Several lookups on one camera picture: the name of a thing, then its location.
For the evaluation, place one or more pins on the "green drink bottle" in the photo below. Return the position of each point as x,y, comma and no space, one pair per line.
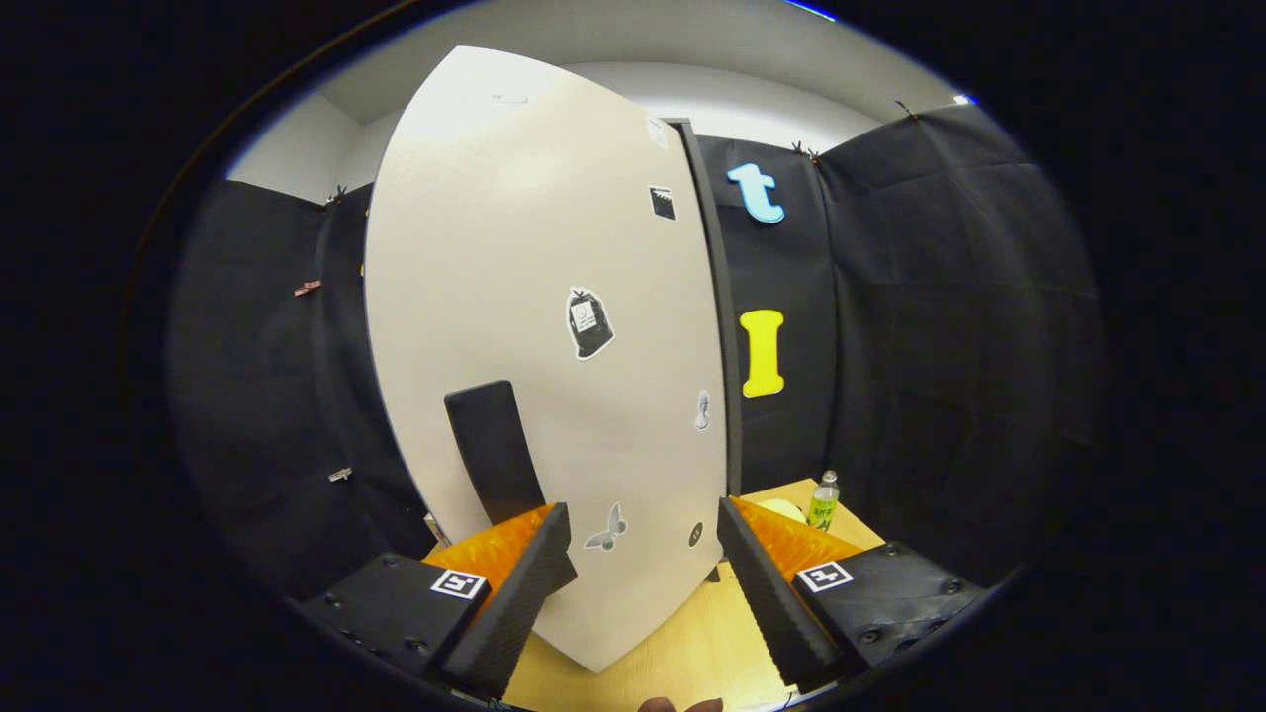
823,504

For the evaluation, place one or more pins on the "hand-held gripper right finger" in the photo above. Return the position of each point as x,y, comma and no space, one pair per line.
767,593

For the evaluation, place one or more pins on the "red clip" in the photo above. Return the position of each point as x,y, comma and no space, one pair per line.
308,288

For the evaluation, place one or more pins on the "yellow-green soft object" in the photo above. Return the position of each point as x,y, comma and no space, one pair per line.
786,511

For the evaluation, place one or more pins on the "black backdrop cloth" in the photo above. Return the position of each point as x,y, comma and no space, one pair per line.
940,346

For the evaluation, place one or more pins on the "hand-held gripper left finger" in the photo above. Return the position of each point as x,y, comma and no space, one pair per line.
519,593

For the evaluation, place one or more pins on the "grey shoe cabinet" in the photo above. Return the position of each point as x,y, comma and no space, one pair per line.
733,425

